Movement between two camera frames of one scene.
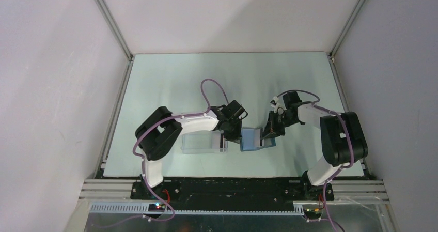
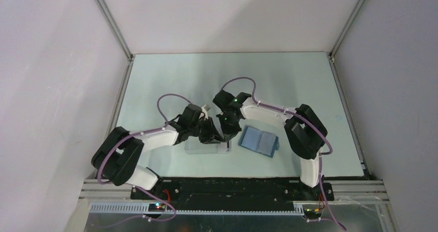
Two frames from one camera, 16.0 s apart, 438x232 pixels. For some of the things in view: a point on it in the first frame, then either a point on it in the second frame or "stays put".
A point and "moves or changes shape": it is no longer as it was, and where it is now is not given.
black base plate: (232, 191) stays put
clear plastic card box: (203, 142) stays put
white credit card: (216, 139) moves or changes shape
